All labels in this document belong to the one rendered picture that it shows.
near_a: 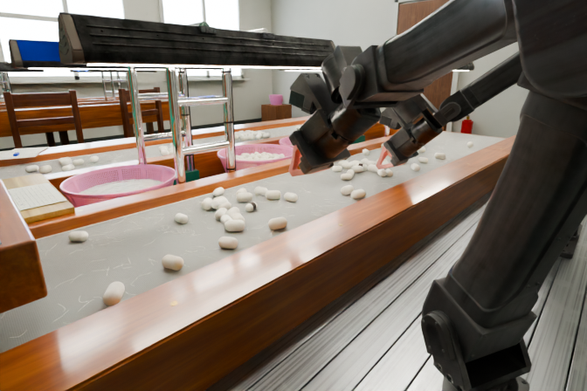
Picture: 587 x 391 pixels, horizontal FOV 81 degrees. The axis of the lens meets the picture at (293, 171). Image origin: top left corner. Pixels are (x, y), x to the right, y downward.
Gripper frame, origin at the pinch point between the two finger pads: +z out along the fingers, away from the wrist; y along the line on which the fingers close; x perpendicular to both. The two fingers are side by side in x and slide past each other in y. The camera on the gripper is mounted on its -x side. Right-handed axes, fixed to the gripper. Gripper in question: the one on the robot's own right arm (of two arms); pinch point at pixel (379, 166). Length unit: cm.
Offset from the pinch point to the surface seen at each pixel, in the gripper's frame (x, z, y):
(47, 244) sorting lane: -11, 15, 76
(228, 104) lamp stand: -31.8, 8.2, 30.6
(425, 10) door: -215, 73, -427
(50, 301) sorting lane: 2, 1, 79
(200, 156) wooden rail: -36, 41, 25
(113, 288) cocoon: 5, -5, 73
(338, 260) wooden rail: 16.0, -12.7, 43.7
